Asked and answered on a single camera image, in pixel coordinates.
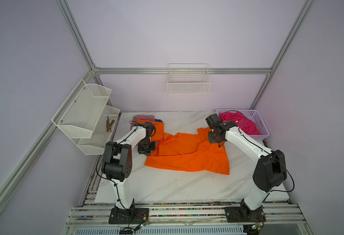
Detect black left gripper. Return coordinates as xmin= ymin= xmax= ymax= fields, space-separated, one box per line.
xmin=138 ymin=137 xmax=155 ymax=156

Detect orange t-shirt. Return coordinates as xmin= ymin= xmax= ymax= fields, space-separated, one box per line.
xmin=145 ymin=127 xmax=230 ymax=175
xmin=137 ymin=119 xmax=164 ymax=142

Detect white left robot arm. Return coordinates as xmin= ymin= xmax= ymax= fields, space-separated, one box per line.
xmin=101 ymin=122 xmax=156 ymax=212

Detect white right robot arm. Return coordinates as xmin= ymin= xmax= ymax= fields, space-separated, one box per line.
xmin=206 ymin=114 xmax=288 ymax=214

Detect folded orange t-shirt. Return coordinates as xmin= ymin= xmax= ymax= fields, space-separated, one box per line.
xmin=137 ymin=119 xmax=164 ymax=142

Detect folded mauve t-shirt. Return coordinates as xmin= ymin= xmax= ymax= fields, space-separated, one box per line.
xmin=130 ymin=115 xmax=155 ymax=129

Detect pink t-shirt in basket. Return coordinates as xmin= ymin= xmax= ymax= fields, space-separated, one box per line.
xmin=219 ymin=112 xmax=260 ymax=135

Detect lilac perforated plastic basket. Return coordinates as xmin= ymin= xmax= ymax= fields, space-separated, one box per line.
xmin=216 ymin=109 xmax=270 ymax=142

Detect wooden clothespins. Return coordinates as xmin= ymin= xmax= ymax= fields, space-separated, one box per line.
xmin=106 ymin=116 xmax=115 ymax=132

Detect white mesh lower shelf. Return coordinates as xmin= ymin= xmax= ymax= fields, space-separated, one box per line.
xmin=76 ymin=105 xmax=120 ymax=156

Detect white mesh shelf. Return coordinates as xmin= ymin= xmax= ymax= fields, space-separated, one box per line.
xmin=52 ymin=80 xmax=111 ymax=139
xmin=76 ymin=105 xmax=120 ymax=156

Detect white mesh upper shelf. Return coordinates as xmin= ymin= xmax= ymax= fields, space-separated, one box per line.
xmin=52 ymin=80 xmax=111 ymax=139

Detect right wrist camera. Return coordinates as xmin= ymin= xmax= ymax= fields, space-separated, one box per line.
xmin=205 ymin=114 xmax=222 ymax=130

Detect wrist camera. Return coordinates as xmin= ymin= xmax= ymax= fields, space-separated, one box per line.
xmin=205 ymin=114 xmax=222 ymax=130
xmin=144 ymin=121 xmax=156 ymax=138

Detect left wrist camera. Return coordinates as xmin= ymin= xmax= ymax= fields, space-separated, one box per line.
xmin=144 ymin=121 xmax=156 ymax=138

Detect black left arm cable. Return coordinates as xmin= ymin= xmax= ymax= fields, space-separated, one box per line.
xmin=95 ymin=120 xmax=156 ymax=235

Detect white wire wall basket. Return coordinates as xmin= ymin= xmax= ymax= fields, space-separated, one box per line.
xmin=167 ymin=63 xmax=211 ymax=95

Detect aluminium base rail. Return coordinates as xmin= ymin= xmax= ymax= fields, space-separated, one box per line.
xmin=61 ymin=190 xmax=313 ymax=235

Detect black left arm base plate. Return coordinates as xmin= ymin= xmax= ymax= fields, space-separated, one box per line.
xmin=108 ymin=207 xmax=149 ymax=225

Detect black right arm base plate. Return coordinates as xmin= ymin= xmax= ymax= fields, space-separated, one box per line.
xmin=224 ymin=207 xmax=266 ymax=223

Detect aluminium frame profile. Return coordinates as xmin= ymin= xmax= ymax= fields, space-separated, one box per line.
xmin=0 ymin=1 xmax=315 ymax=216

